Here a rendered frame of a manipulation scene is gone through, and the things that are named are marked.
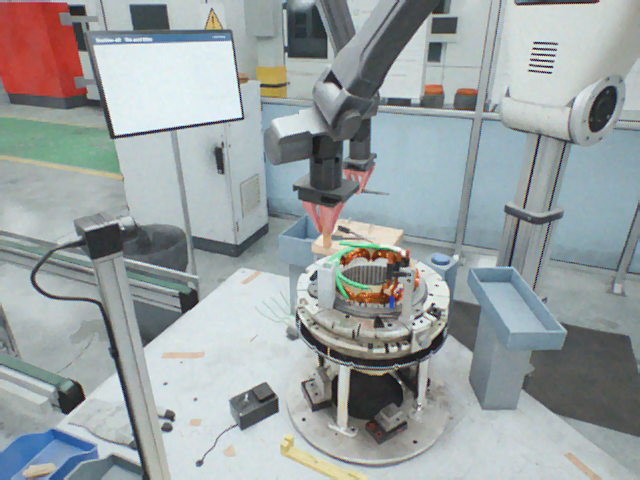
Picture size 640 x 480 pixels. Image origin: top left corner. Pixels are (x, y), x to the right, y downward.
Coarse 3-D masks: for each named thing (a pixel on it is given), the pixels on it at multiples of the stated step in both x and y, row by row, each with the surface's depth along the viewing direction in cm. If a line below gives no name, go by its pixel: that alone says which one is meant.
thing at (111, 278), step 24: (96, 264) 53; (120, 264) 55; (120, 288) 56; (120, 312) 57; (120, 336) 58; (120, 360) 60; (144, 360) 61; (144, 384) 63; (144, 408) 65; (144, 432) 66; (144, 456) 68
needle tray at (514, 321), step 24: (480, 288) 101; (504, 288) 108; (528, 288) 101; (504, 312) 99; (528, 312) 99; (480, 336) 106; (504, 336) 89; (528, 336) 87; (552, 336) 87; (480, 360) 106; (504, 360) 99; (528, 360) 99; (480, 384) 106; (504, 384) 102; (504, 408) 105
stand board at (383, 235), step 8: (336, 224) 131; (352, 224) 131; (360, 224) 131; (368, 224) 131; (360, 232) 126; (376, 232) 126; (384, 232) 126; (392, 232) 126; (400, 232) 126; (320, 240) 122; (368, 240) 122; (376, 240) 122; (384, 240) 122; (392, 240) 122; (400, 240) 125; (312, 248) 120; (320, 248) 119; (336, 248) 117; (344, 248) 118
